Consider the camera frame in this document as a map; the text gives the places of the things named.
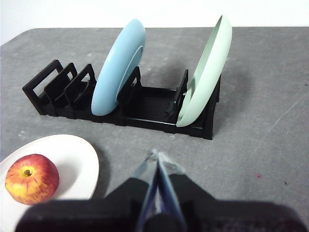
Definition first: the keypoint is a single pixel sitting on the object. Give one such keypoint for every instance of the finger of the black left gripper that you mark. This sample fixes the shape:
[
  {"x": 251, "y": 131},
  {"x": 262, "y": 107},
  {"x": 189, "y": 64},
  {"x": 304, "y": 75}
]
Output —
[
  {"x": 229, "y": 217},
  {"x": 96, "y": 215}
]

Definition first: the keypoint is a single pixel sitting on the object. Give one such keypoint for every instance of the red yellow apple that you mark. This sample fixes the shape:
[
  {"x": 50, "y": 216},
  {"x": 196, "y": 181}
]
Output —
[{"x": 31, "y": 181}]

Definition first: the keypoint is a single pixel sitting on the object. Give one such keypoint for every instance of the black plate rack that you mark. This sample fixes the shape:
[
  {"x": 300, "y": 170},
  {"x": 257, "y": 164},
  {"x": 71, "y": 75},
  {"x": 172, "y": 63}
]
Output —
[{"x": 149, "y": 106}]

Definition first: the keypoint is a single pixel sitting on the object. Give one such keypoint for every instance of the cream yellow plate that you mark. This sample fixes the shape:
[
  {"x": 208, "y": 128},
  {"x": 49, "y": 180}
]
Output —
[{"x": 72, "y": 157}]

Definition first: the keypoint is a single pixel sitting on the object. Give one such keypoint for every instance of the blue plate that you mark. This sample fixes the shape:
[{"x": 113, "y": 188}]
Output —
[{"x": 116, "y": 72}]

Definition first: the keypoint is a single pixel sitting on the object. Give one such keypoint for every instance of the green plate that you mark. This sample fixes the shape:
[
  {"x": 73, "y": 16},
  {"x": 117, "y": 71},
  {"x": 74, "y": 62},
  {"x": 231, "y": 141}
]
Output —
[{"x": 212, "y": 67}]

